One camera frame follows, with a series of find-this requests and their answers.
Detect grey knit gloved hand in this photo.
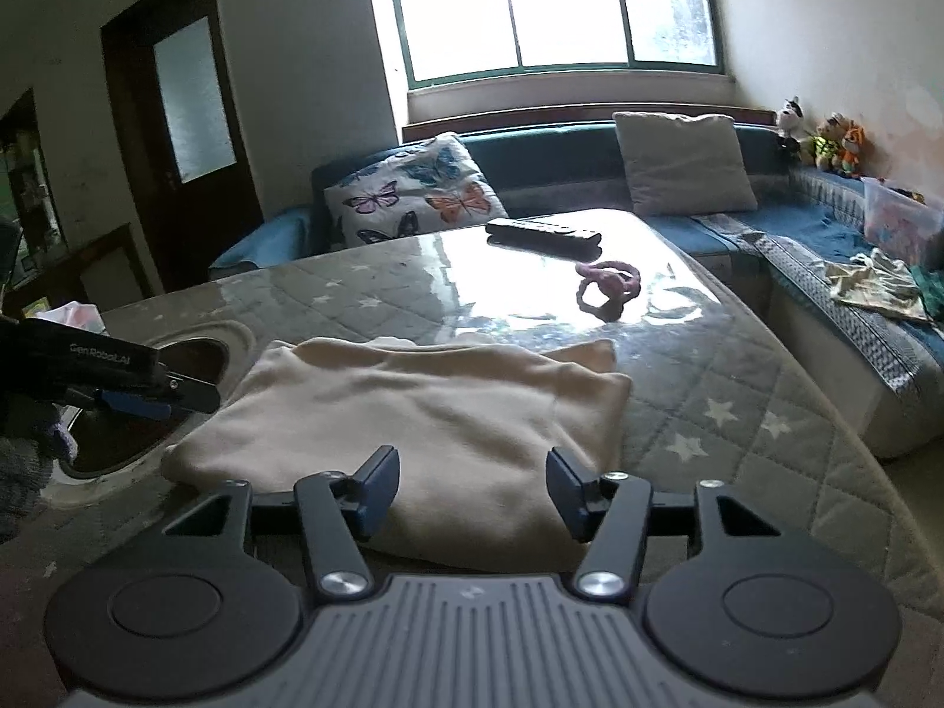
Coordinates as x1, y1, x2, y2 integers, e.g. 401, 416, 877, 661
0, 401, 77, 542

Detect pink hair tie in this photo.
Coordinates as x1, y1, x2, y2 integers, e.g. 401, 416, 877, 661
572, 257, 644, 323

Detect black remote control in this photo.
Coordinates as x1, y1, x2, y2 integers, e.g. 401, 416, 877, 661
485, 219, 602, 261

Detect dark wooden display cabinet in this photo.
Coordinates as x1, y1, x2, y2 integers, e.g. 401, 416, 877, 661
0, 86, 157, 319

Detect butterfly print pillow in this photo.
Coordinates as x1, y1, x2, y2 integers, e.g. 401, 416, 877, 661
325, 133, 507, 248

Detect tissue box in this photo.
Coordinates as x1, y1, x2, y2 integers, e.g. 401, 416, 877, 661
35, 300, 107, 334

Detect crumpled patterned cloth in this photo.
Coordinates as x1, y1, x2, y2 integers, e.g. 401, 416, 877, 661
822, 248, 931, 323

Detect clear plastic storage box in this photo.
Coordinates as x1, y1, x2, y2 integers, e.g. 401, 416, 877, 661
863, 178, 942, 270

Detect brown bear plush toy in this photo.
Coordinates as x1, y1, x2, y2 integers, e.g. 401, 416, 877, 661
813, 112, 851, 173

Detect beige garment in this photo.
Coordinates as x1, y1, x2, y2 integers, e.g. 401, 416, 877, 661
162, 337, 632, 572

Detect dark wooden door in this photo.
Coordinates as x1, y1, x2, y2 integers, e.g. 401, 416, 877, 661
101, 0, 263, 291

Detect green framed window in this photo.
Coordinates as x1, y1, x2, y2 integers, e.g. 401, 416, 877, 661
392, 0, 725, 88

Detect panda plush toy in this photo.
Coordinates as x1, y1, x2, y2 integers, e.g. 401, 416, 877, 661
776, 96, 814, 166

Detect blue teal sofa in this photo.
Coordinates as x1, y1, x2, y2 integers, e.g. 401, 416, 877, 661
209, 122, 942, 457

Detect beige plain pillow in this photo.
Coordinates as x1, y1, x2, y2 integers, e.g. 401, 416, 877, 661
613, 112, 758, 216

